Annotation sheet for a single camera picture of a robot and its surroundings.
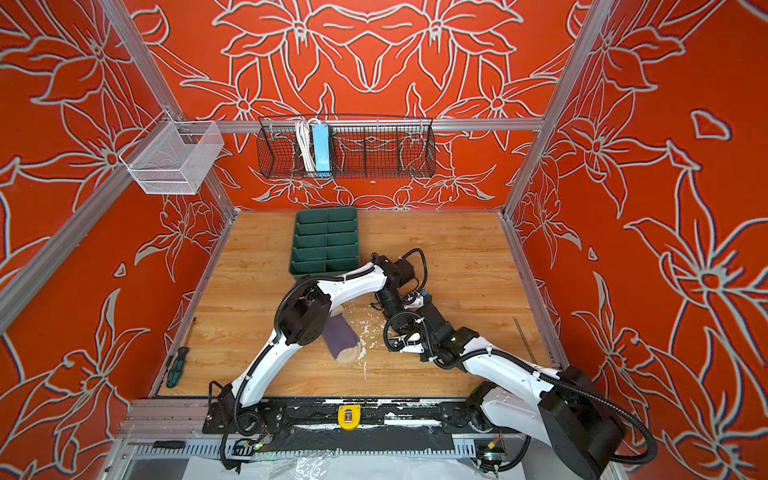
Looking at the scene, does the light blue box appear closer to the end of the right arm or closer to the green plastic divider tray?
the green plastic divider tray

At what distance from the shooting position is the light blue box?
90 cm

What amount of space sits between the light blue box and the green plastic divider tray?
0.22m

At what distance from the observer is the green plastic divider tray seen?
3.25ft

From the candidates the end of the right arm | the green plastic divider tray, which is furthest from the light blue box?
the end of the right arm
